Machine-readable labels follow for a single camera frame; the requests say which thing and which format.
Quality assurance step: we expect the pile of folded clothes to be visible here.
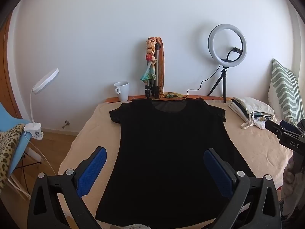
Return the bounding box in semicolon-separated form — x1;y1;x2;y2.
232;97;277;130

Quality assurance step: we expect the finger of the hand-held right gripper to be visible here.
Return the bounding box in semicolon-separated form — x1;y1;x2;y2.
265;120;290;139
280;120;301;134

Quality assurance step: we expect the blue chair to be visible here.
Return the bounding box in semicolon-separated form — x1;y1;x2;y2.
0;100;42;201

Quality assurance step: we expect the silver tripod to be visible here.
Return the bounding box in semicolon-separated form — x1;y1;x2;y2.
144;43;161;100

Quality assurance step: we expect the wooden door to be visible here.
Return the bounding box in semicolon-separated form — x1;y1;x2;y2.
0;17;24;120

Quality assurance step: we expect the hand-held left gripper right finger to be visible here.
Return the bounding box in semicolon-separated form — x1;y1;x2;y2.
203;148;283;229

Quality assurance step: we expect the pale pink cloth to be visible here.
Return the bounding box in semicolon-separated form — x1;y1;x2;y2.
281;172;305;220

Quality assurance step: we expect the white mug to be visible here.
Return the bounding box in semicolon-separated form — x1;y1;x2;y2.
114;81;129;101

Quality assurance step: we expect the black t-shirt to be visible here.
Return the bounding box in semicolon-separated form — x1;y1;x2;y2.
95;98;254;227

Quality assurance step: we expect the black ring light tripod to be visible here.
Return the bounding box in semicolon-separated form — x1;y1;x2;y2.
207;68;228;103

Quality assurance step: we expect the dark folded cloth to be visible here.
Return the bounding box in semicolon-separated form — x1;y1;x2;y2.
232;100;250;118

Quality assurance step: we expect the white folded cloth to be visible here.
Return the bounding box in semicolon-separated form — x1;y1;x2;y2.
227;101;248;122

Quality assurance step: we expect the leopard print cloth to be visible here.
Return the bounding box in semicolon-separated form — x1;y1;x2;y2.
0;123;26;189

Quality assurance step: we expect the person's right hand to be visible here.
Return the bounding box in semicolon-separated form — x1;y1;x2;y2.
283;159;297;185

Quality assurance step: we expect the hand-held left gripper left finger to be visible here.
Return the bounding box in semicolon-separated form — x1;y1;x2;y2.
27;146;108;229

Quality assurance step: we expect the green yellow patterned cloth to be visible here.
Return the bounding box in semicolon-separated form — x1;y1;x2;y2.
164;92;186;99

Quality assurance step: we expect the white lamp cable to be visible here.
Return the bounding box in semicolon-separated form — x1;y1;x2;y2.
24;131;58;176

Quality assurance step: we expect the white clip lamp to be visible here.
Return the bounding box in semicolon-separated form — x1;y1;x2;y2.
23;68;60;140

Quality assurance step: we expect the green striped pillow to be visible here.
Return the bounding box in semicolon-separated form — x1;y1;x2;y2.
268;58;299;126

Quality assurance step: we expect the black ring light cable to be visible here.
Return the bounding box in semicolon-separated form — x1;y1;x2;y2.
186;47;243;99

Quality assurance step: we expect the colourful knotted scarf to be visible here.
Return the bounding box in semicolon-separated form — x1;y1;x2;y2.
140;38;159;85

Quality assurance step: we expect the orange patterned scarf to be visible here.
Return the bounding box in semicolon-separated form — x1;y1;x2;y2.
156;37;167;98

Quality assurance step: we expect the white fluffy cloth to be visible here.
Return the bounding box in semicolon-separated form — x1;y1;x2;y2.
124;223;149;229

